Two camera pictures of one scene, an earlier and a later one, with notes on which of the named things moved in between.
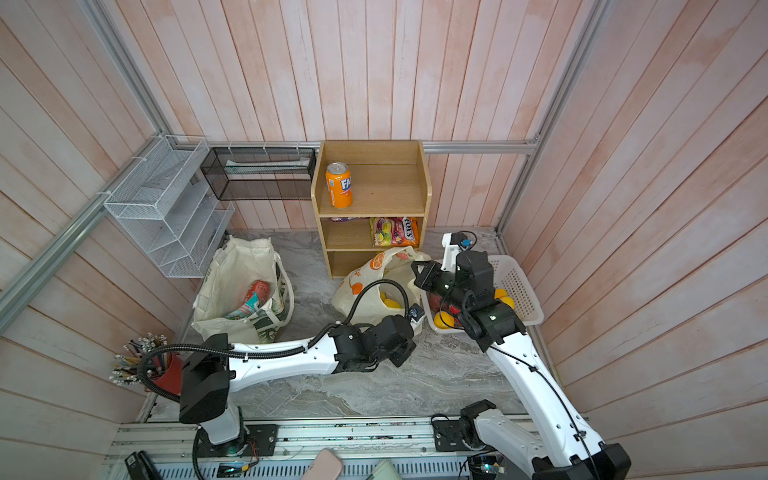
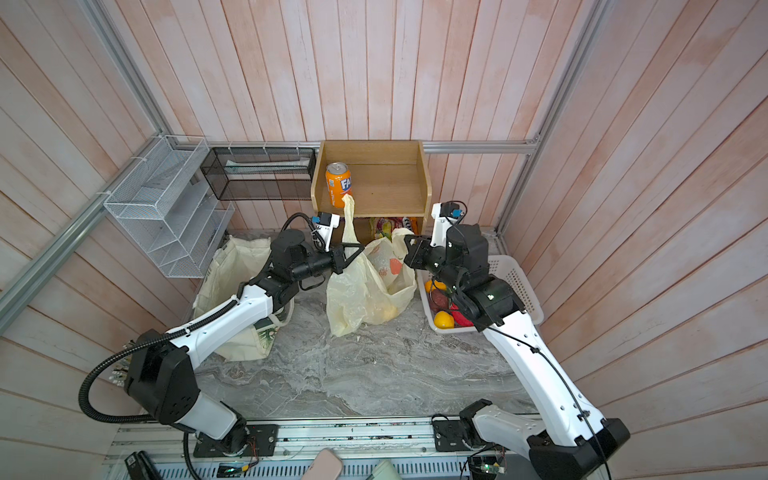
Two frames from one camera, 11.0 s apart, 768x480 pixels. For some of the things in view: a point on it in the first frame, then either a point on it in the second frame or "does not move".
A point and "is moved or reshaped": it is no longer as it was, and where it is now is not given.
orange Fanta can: [340, 184] does not move
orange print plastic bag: [385, 285] is moved or reshaped
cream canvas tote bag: [245, 293] does not move
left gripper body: [397, 355] -> [313, 264]
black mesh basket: [261, 173] does not move
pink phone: [326, 466] does not move
